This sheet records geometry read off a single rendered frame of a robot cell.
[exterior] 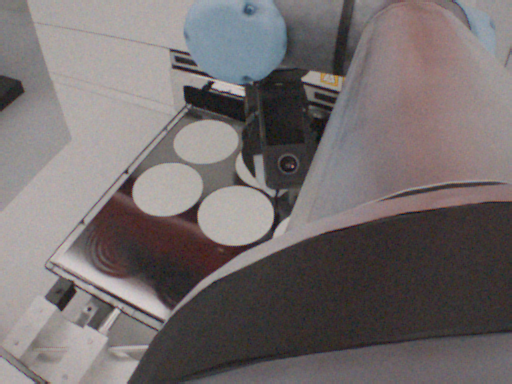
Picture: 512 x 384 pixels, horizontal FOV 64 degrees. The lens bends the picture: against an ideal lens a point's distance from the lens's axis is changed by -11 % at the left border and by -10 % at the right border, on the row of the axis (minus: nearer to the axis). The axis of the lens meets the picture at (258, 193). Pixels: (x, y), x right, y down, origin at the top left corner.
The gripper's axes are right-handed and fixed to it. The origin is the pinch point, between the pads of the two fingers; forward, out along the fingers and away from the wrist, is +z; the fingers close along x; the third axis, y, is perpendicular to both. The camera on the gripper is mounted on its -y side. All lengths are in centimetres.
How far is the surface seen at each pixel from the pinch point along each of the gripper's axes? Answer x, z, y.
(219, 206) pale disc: 7.7, 1.3, -0.5
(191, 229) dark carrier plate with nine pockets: 11.5, 1.3, -4.0
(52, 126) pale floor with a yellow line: 92, 91, 136
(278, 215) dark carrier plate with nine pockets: 0.1, 1.3, -2.8
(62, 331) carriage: 28.1, 3.3, -16.7
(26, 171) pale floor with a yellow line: 99, 91, 105
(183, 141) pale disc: 12.7, 1.3, 13.1
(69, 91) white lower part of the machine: 41, 11, 45
